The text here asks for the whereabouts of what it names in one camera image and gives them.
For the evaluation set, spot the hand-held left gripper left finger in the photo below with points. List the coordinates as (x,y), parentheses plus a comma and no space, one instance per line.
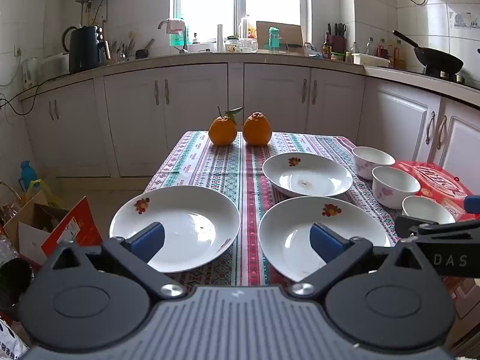
(148,242)

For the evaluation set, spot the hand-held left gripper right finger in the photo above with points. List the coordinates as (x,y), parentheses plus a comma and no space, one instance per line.
(326,243)

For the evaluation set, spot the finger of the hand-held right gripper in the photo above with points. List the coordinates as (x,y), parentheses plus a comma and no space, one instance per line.
(407,225)
(473,204)

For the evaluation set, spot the white bowl with pink flowers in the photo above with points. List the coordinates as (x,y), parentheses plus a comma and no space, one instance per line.
(427,208)
(371,165)
(393,191)

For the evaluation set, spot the white plate with fruit print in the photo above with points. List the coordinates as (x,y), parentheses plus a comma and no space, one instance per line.
(292,225)
(187,213)

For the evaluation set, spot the white plate with brown stain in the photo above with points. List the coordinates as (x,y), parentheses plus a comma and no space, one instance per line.
(318,172)

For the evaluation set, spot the red snack box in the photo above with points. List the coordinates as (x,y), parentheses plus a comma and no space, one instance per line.
(438,183)

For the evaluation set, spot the red and white box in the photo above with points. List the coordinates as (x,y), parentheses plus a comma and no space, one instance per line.
(75,228)

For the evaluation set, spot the patterned striped tablecloth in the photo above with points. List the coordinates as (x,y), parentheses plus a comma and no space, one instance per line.
(247,180)

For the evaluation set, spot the yellow green bag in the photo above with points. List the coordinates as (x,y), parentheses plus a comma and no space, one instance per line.
(45,193)

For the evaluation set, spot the brown cardboard box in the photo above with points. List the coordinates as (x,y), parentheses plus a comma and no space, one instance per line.
(22,221)

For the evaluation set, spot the orange with green leaf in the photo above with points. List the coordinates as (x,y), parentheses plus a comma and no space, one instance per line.
(222,131)

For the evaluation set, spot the orange without leaf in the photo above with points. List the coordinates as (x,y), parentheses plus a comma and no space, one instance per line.
(257,129)

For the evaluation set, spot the black round bin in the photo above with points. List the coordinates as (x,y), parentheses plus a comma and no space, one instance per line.
(15,281)

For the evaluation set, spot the black wok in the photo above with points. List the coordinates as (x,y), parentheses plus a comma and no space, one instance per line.
(438,62)

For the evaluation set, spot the white kitchen cabinets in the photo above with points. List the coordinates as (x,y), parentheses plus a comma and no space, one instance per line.
(270,93)

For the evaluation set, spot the white plastic tray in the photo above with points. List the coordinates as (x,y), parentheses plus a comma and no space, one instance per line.
(371,60)

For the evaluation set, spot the white printed bag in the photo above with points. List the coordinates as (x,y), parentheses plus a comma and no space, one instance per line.
(9,341)

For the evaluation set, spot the green can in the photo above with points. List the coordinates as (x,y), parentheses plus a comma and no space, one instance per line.
(338,57)

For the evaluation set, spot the clear condiment bottle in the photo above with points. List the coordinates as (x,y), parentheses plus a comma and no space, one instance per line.
(355,50)
(370,47)

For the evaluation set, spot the black mortar with pestle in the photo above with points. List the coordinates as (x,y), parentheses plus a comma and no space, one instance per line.
(142,53)

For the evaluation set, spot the utensil holder with utensils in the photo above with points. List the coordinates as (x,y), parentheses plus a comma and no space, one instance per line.
(120,52)

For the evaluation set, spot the dark sauce bottle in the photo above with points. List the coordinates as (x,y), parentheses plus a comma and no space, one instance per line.
(327,48)

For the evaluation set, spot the blue plastic bag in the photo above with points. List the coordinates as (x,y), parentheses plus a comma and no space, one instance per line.
(312,50)

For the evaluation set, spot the knife block with knives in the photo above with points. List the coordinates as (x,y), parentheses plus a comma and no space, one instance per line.
(337,43)

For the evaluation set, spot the kitchen countertop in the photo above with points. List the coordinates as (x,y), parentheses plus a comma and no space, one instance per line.
(210,57)

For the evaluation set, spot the white countertop appliance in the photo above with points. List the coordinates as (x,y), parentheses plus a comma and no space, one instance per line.
(54,65)

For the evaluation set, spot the green dish soap bottle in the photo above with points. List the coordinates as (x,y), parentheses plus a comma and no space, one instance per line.
(180,39)

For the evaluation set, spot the white electric kettle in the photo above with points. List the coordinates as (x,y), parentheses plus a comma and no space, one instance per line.
(30,73)

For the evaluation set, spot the teal cup on counter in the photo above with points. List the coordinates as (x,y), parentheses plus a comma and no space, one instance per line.
(275,39)

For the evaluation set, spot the clear glass pitcher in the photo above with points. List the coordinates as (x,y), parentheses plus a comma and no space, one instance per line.
(249,45)

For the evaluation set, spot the brown cardboard sheet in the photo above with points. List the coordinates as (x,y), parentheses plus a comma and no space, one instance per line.
(292,33)

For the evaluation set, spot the glass jar with floral print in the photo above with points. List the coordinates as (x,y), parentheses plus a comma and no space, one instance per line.
(232,45)

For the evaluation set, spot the white plastic roll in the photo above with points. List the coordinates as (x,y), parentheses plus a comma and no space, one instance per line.
(220,39)

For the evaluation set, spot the pink cloth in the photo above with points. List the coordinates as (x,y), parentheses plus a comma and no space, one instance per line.
(175,26)

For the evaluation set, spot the metal faucet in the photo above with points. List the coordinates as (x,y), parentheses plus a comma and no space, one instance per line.
(162,24)

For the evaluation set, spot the black electric kettle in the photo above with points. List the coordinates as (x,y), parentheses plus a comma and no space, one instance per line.
(65,39)

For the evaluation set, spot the white and orange bottle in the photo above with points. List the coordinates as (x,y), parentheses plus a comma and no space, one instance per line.
(245,26)

